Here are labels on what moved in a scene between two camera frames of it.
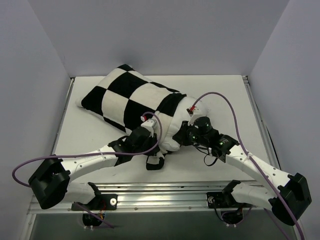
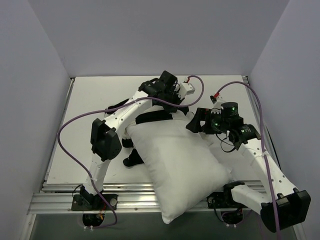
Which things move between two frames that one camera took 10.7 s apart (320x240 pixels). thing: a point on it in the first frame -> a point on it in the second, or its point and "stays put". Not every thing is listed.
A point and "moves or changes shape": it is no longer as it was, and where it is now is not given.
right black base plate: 216,200 stays put
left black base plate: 102,202 stays put
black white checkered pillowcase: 125,96 moves or changes shape
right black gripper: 182,130 -> 203,120
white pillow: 180,116 moves or changes shape
